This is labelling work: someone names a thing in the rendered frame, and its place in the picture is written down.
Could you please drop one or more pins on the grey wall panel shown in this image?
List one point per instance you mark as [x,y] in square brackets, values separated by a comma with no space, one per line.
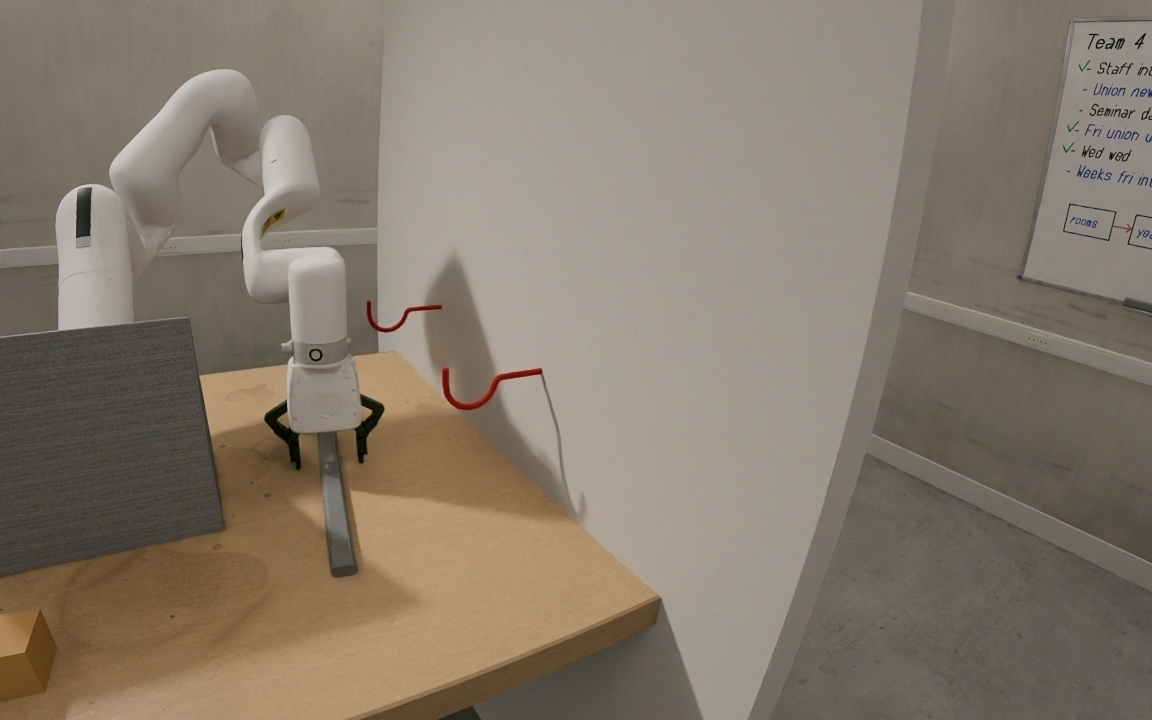
[699,219]

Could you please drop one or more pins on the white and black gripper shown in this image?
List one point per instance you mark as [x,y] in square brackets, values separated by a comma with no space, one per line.
[323,400]

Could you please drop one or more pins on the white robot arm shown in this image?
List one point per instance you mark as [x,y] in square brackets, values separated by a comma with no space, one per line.
[93,223]

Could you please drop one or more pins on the tan cube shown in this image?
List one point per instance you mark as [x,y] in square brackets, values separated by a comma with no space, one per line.
[27,651]

